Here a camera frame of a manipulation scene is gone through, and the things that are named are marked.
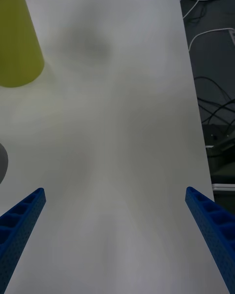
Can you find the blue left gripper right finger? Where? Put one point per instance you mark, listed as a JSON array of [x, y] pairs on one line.
[[215, 232]]

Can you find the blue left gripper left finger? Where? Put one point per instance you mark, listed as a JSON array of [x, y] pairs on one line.
[[20, 227]]

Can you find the grey plastic bin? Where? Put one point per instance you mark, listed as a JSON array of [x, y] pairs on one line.
[[3, 161]]

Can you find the black equipment box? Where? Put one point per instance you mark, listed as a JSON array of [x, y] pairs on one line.
[[218, 137]]

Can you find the yellow-green plastic bin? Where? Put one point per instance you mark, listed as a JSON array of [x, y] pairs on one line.
[[17, 41]]

